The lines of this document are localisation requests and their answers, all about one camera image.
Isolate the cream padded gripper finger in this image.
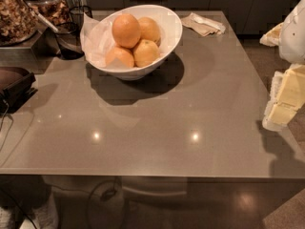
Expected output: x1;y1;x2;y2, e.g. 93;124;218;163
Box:
262;64;305;132

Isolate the orange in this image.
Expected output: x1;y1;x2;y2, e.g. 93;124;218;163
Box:
132;39;160;68
138;17;161;45
112;13;141;49
105;46;134;68

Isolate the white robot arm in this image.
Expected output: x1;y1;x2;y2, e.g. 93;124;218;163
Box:
260;0;305;132

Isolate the white ceramic bowl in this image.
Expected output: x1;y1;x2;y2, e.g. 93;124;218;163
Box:
95;5;183;80

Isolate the white paper bowl liner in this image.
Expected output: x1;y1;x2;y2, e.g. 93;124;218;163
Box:
80;14;114;68

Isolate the crumpled brown paper napkin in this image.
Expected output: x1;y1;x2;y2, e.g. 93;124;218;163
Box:
181;12;226;36

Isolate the dark brown tray device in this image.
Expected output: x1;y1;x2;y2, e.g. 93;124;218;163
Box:
0;67;36;113

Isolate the large glass snack jar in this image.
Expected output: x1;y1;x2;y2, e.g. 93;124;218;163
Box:
0;0;37;46

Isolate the black cable under table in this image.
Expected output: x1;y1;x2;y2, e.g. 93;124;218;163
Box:
85;177;128;229

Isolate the small black wire basket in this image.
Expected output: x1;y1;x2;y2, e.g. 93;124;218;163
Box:
70;5;92;30

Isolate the black cable on table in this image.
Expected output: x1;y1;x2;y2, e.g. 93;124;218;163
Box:
0;100;15;153

